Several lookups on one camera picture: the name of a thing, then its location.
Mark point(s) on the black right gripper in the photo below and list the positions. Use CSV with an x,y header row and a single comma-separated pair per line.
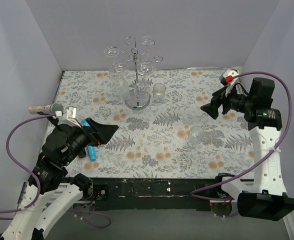
x,y
221,103

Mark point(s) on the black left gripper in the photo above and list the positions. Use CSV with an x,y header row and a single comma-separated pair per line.
x,y
92,135

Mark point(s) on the ribbed stemmed wine glass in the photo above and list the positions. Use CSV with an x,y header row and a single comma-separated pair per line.
x,y
124,92

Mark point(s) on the clear wine glass back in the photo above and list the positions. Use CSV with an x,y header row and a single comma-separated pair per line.
x,y
148,42

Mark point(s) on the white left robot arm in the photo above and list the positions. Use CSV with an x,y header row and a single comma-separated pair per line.
x,y
34,218

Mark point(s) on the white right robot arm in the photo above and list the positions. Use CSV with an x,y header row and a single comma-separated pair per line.
x,y
267,198

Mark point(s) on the chrome wine glass rack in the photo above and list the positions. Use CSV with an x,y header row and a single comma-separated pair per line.
x,y
134,57

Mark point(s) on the ribbed short glass near rack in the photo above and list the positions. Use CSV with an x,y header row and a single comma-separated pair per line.
x,y
159,90

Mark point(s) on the blue microphone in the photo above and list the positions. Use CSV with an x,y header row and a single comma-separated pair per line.
x,y
91,149

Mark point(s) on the black microphone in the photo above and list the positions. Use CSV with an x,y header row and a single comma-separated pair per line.
x,y
82,154

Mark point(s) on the short glass front right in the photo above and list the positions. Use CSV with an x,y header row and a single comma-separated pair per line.
x,y
195,136

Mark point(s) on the floral table cloth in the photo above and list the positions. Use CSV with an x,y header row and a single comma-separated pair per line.
x,y
152,143

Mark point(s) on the glitter silver microphone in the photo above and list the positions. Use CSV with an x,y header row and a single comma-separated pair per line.
x,y
46,109

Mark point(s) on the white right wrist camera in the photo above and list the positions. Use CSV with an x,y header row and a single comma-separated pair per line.
x,y
229,78

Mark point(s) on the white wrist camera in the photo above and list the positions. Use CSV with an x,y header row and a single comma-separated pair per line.
x,y
229,78
68,116

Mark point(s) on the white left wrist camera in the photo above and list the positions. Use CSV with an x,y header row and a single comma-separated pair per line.
x,y
68,116

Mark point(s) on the black base frame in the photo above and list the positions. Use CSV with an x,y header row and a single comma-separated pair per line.
x,y
153,194

